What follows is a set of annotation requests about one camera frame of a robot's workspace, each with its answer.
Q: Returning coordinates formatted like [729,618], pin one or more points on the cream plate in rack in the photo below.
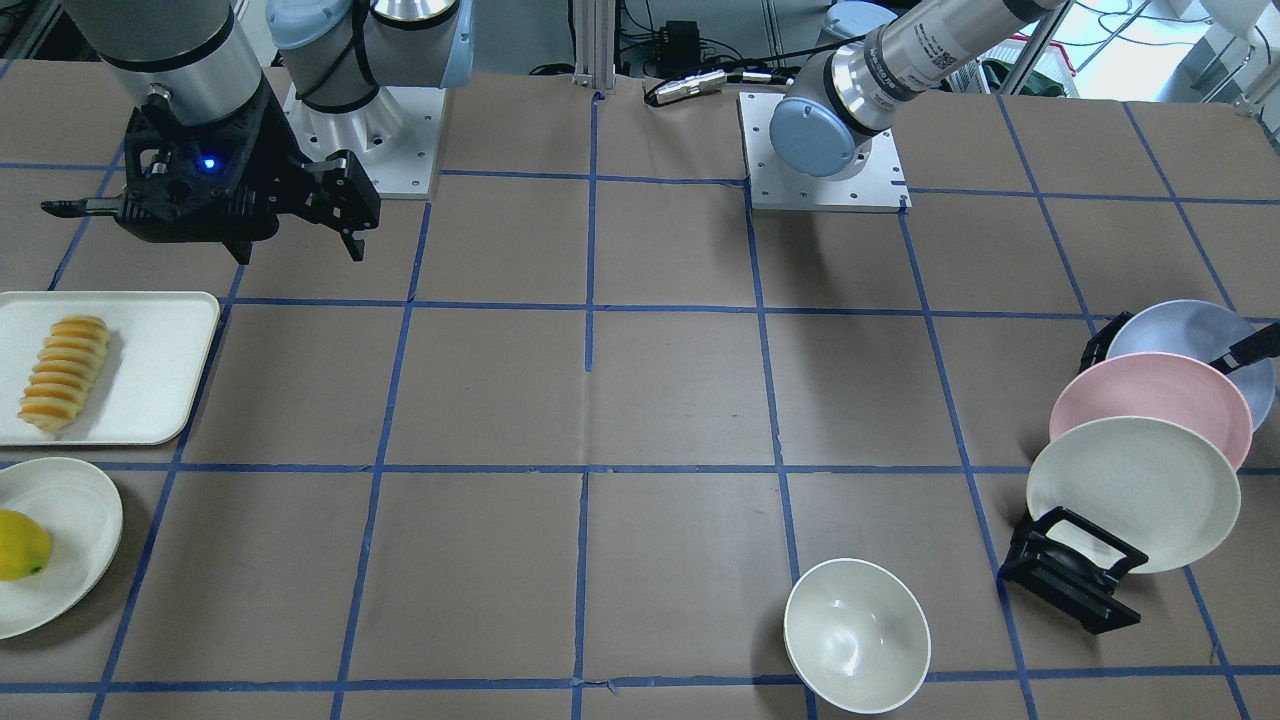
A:
[1156,486]

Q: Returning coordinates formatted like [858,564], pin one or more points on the yellow lemon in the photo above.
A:
[26,547]

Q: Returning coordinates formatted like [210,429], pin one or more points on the blue plate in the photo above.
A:
[1206,332]

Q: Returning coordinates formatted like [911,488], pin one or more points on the black plate rack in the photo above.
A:
[1065,578]

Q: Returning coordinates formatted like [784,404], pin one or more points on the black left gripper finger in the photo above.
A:
[1258,346]

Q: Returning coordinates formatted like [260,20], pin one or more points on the aluminium frame post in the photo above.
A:
[594,35]

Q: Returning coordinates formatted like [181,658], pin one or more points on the cream ceramic bowl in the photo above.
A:
[857,636]

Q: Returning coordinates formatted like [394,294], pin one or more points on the white rectangular tray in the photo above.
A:
[156,355]

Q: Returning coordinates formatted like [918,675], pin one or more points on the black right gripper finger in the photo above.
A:
[84,208]
[353,232]

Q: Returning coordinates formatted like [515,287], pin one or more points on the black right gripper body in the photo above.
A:
[268,170]

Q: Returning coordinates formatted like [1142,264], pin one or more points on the cream round plate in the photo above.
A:
[80,507]

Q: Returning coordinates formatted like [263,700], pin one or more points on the pink plate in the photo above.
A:
[1160,385]

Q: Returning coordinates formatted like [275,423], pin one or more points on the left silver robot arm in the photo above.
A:
[1034,218]

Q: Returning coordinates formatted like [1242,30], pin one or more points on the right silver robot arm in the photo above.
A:
[339,53]

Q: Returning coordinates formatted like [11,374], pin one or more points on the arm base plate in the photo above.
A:
[396,137]
[873,182]

